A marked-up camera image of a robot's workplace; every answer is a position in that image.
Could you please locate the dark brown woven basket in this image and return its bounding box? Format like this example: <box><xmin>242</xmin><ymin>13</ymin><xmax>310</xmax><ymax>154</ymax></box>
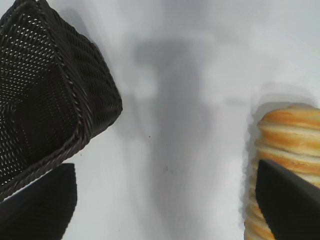
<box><xmin>0</xmin><ymin>0</ymin><xmax>124</xmax><ymax>202</ymax></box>

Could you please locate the long striped bread roll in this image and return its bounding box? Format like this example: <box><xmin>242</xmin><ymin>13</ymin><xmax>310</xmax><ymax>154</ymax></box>
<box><xmin>243</xmin><ymin>102</ymin><xmax>320</xmax><ymax>240</ymax></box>

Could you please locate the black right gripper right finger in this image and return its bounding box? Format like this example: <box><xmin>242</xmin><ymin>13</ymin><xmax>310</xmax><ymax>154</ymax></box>
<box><xmin>255</xmin><ymin>159</ymin><xmax>320</xmax><ymax>240</ymax></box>

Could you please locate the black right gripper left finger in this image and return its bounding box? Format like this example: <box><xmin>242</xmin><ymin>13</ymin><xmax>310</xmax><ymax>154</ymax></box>
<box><xmin>0</xmin><ymin>162</ymin><xmax>78</xmax><ymax>240</ymax></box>

